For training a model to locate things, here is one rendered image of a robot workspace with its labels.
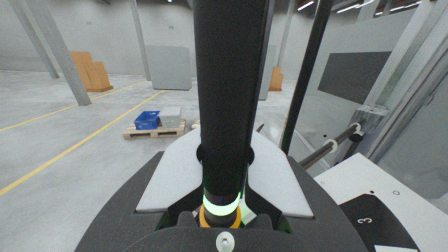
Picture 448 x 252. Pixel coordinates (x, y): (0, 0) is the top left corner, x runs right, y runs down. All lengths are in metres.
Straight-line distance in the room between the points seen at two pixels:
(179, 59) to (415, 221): 7.24
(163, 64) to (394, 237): 7.48
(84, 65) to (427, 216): 8.58
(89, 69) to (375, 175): 8.41
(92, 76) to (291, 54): 13.04
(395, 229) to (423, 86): 0.64
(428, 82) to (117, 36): 14.19
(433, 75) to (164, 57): 7.29
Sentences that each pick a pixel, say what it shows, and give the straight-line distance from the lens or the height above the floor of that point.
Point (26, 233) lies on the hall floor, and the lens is 2.58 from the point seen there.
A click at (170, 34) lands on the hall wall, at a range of 12.69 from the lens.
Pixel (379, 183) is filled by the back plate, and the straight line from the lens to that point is 0.56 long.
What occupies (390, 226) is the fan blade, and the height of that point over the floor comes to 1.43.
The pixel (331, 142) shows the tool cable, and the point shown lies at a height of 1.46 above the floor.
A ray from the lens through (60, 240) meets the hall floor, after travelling 2.30.
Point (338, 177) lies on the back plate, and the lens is 0.58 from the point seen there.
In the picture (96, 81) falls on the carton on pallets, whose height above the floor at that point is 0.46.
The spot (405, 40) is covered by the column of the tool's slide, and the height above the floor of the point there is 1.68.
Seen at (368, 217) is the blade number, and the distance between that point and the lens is 0.32.
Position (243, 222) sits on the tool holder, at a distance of 0.19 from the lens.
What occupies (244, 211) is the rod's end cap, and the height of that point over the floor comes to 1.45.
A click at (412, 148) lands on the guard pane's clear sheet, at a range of 0.88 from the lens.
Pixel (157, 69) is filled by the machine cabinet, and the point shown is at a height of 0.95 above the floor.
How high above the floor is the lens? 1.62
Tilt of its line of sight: 28 degrees down
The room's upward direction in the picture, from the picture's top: 2 degrees clockwise
